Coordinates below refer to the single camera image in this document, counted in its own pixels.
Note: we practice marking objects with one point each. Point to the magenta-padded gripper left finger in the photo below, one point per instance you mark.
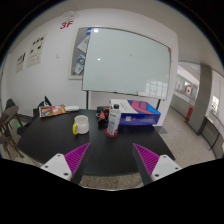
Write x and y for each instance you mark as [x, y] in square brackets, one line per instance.
[63, 164]

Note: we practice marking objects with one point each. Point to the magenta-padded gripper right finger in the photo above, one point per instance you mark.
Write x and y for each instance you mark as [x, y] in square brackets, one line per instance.
[156, 165]

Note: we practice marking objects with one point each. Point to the clear black-capped drink bottle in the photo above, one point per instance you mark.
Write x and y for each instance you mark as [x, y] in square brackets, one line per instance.
[113, 121]

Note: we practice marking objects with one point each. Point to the flat round red coaster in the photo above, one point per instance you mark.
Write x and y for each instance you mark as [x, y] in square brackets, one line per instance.
[106, 133]

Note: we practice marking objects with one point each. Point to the colourful orange booklet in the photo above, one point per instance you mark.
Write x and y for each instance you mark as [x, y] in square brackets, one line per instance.
[51, 110]

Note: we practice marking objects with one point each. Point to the blue and white cardboard box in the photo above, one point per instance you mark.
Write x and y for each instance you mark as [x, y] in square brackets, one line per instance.
[140, 111]

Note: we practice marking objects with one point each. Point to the small white case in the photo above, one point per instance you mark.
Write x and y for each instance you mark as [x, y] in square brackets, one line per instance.
[72, 108]

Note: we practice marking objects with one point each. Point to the red and black tool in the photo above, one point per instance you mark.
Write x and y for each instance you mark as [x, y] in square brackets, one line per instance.
[102, 115]

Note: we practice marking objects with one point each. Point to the black bag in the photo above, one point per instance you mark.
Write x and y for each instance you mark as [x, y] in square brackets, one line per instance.
[44, 103]

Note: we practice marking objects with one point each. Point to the white table with black legs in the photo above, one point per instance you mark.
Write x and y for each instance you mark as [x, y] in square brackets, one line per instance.
[213, 125]

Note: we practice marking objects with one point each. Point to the dark wooden chair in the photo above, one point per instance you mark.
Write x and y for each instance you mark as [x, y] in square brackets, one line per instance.
[8, 116]

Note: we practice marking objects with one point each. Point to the whiteboard on black stand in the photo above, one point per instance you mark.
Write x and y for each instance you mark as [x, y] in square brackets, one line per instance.
[126, 60]

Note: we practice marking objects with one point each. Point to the small white wall poster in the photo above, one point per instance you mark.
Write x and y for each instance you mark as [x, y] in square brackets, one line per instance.
[20, 62]

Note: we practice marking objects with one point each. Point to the large white wall poster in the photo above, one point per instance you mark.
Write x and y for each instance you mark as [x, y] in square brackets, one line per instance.
[36, 50]

